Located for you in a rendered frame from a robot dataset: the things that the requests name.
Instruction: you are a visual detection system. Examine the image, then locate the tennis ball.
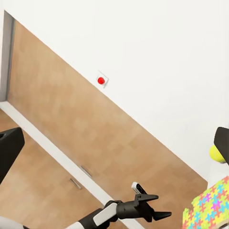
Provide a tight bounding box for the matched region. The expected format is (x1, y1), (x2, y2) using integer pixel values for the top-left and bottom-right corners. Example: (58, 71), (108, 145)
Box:
(209, 145), (226, 162)

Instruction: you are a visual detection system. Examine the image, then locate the jigsaw puzzle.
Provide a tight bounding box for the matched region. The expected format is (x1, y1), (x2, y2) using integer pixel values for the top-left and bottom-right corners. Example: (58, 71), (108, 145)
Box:
(183, 176), (229, 229)

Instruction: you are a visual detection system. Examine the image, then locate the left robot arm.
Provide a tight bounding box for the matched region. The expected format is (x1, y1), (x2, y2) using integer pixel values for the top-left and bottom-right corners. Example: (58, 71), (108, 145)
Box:
(0, 182), (172, 229)

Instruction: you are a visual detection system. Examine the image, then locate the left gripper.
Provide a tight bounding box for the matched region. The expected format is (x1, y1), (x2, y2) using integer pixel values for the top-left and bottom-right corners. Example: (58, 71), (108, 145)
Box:
(124, 194), (172, 222)

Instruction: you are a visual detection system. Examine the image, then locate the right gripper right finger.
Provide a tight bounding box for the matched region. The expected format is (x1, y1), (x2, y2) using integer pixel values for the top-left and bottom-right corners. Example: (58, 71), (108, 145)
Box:
(214, 127), (229, 165)

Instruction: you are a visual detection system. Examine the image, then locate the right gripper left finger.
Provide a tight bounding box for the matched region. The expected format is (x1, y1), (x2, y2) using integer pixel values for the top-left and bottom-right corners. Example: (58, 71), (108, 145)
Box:
(0, 126), (25, 184)

